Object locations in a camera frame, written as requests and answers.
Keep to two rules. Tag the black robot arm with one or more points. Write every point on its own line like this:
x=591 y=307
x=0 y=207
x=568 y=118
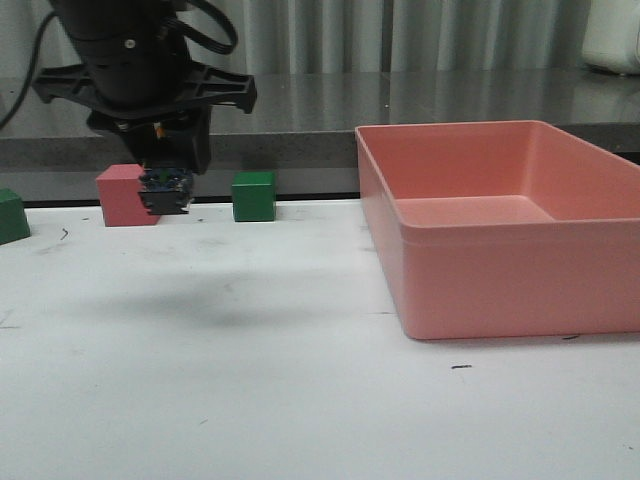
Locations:
x=106 y=19

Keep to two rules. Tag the far pink cube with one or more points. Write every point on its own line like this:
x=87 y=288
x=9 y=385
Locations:
x=118 y=189

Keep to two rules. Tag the green cube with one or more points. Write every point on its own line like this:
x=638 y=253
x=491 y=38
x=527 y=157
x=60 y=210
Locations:
x=13 y=221
x=254 y=197

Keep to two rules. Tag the right green cube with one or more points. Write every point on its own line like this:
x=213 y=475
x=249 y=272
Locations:
x=254 y=197

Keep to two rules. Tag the white appliance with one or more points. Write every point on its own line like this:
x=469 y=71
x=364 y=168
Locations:
x=611 y=40

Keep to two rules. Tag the pink plastic bin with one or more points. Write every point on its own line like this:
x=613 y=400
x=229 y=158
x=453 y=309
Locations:
x=498 y=229

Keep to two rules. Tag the grey pleated curtain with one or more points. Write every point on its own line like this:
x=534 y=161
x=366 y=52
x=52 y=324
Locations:
x=296 y=37

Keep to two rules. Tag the yellow push button switch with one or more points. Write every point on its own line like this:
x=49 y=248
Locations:
x=166 y=191

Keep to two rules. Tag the left green cube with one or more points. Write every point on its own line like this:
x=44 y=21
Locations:
x=13 y=221

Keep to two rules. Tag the grey stone counter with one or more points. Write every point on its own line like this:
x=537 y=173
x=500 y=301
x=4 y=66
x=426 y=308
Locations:
x=302 y=127

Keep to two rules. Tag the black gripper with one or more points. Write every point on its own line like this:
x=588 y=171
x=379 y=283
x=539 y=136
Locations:
x=147 y=90

